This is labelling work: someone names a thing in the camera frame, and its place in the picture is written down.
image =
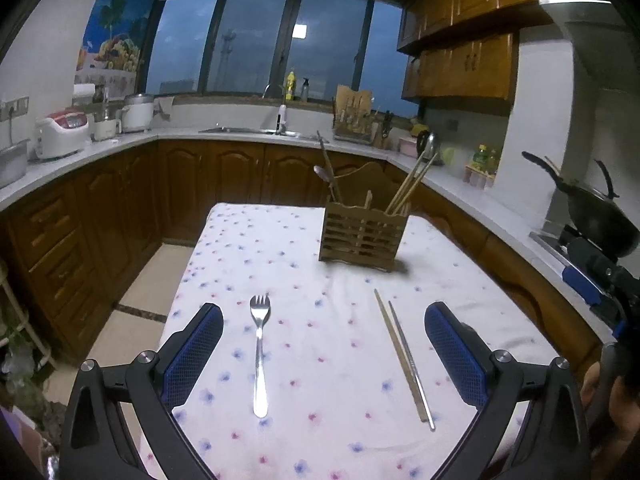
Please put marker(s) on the wall socket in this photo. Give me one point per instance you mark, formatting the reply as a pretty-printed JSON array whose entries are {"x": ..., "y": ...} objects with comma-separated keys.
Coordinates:
[{"x": 452, "y": 125}]

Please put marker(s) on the yellow cloth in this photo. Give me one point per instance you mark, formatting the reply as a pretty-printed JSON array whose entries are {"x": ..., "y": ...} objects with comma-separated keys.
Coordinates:
[{"x": 419, "y": 129}]

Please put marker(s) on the dark sauce bottle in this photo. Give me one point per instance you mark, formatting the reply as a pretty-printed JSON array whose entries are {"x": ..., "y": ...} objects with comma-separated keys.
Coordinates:
[{"x": 494, "y": 162}]

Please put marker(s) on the fruit wall poster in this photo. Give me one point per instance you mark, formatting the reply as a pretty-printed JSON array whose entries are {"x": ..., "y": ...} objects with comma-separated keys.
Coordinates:
[{"x": 120, "y": 25}]

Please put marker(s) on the green plastic cup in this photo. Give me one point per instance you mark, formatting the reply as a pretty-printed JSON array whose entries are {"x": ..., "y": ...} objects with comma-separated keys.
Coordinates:
[{"x": 448, "y": 156}]

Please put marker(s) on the grey pump bottle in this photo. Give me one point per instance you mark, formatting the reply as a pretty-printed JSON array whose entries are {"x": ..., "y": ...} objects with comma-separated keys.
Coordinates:
[{"x": 305, "y": 91}]

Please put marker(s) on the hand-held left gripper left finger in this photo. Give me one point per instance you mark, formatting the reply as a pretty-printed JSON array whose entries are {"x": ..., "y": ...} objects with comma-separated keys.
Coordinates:
[{"x": 195, "y": 355}]

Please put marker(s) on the white jug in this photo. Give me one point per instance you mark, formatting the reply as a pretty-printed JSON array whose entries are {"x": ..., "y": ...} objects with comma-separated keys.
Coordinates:
[{"x": 106, "y": 127}]

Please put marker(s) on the metal fork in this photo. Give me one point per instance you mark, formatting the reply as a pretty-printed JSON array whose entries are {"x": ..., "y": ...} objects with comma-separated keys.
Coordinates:
[{"x": 260, "y": 350}]

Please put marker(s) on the yellow-capped oil bottle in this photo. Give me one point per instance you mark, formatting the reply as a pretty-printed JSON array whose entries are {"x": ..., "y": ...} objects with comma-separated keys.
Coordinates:
[{"x": 481, "y": 160}]

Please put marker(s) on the dark wooden chopstick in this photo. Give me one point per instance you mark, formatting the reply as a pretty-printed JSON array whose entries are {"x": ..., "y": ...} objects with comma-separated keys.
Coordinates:
[{"x": 328, "y": 165}]

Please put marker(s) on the paper towel roll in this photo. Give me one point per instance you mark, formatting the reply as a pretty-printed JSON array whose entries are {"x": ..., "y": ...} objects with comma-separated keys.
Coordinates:
[{"x": 84, "y": 97}]

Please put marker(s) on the white rice cooker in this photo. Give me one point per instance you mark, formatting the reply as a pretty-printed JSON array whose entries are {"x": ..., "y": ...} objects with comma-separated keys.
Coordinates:
[{"x": 137, "y": 115}]

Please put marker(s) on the steel kitchen sink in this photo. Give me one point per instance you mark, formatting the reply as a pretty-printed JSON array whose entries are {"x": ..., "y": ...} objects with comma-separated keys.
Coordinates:
[{"x": 250, "y": 131}]

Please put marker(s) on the large kitchen window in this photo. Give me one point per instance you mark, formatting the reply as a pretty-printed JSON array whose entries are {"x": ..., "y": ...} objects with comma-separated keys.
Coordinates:
[{"x": 250, "y": 45}]

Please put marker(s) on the black knife block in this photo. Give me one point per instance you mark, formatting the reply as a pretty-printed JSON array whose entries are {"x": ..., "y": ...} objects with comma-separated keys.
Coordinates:
[{"x": 386, "y": 132}]

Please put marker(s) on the floral white tablecloth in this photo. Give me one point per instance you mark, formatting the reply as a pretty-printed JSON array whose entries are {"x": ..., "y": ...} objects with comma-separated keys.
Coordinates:
[{"x": 310, "y": 320}]

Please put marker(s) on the kitchen faucet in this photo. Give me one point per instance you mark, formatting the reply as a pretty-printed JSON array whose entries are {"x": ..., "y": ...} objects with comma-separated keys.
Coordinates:
[{"x": 281, "y": 115}]

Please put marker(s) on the dish rack with wooden boards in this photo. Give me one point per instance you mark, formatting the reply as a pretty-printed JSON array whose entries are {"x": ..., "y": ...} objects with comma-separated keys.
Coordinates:
[{"x": 355, "y": 115}]

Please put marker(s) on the plant stand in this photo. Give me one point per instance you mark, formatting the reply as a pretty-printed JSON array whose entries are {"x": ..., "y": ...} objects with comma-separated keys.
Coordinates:
[{"x": 20, "y": 330}]

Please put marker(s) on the white kitchen countertop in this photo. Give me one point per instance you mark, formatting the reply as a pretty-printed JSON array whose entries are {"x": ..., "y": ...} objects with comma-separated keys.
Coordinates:
[{"x": 90, "y": 152}]

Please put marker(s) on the grey metal pot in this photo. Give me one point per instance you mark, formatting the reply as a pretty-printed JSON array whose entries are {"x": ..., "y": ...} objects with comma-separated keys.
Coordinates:
[{"x": 12, "y": 165}]

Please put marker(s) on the person's right hand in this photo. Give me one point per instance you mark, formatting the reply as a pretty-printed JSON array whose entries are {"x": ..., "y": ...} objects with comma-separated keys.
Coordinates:
[{"x": 625, "y": 405}]

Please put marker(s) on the wooden cabinets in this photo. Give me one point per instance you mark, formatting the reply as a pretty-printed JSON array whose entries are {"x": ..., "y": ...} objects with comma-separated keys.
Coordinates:
[
  {"x": 190, "y": 185},
  {"x": 465, "y": 50}
]

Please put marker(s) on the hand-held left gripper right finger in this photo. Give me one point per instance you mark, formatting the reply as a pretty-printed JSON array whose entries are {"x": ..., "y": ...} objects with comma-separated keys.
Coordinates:
[{"x": 455, "y": 355}]

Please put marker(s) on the black wok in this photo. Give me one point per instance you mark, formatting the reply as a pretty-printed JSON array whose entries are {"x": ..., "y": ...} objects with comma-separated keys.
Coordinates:
[{"x": 595, "y": 220}]

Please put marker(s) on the pink food container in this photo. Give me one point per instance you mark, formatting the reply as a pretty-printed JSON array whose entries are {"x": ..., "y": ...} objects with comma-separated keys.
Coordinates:
[{"x": 408, "y": 147}]

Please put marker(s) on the metal chopstick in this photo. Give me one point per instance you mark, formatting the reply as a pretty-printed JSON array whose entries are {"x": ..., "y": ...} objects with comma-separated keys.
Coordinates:
[
  {"x": 412, "y": 365},
  {"x": 400, "y": 355}
]

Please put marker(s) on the wooden lower cabinets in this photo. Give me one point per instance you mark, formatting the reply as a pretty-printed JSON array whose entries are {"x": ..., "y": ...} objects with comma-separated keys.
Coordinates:
[{"x": 190, "y": 185}]

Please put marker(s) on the yellow dish soap bottle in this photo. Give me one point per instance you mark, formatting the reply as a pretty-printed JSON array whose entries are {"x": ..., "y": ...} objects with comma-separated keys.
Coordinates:
[{"x": 290, "y": 87}]

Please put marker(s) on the wooden utensil holder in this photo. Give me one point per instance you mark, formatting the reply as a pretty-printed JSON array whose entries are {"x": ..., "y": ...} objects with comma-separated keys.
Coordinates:
[{"x": 362, "y": 237}]

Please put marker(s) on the small metal spoon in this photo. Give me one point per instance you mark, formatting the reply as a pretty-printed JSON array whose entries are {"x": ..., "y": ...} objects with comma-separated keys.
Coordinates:
[{"x": 322, "y": 174}]

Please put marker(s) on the gas stove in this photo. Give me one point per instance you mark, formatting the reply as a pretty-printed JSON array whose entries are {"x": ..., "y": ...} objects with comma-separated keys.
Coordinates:
[{"x": 555, "y": 242}]

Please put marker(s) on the hanging dish rag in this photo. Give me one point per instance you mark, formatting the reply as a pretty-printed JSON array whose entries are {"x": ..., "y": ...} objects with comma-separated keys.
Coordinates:
[{"x": 164, "y": 108}]

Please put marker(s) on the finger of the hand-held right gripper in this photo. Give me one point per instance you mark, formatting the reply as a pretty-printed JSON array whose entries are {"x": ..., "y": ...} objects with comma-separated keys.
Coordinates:
[
  {"x": 619, "y": 327},
  {"x": 582, "y": 285}
]

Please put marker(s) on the wooden upper cabinets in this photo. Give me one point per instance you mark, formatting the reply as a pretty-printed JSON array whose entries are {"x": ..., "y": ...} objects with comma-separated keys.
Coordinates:
[{"x": 465, "y": 50}]

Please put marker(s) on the wooden chopsticks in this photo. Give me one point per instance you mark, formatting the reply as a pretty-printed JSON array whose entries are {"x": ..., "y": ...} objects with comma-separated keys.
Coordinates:
[{"x": 433, "y": 146}]

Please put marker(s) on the row of spice jars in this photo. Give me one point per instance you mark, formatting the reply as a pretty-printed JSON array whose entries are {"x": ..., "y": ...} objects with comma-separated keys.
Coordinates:
[{"x": 479, "y": 178}]

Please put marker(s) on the steel electric kettle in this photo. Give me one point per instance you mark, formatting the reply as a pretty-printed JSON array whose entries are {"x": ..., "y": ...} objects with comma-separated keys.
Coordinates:
[{"x": 425, "y": 147}]

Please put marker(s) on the wall switch panel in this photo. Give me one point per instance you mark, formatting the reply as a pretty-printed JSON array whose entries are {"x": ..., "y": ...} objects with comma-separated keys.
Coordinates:
[{"x": 14, "y": 107}]

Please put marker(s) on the red-topped white cooker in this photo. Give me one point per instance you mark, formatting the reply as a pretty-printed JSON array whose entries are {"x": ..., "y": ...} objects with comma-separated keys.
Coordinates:
[{"x": 61, "y": 135}]

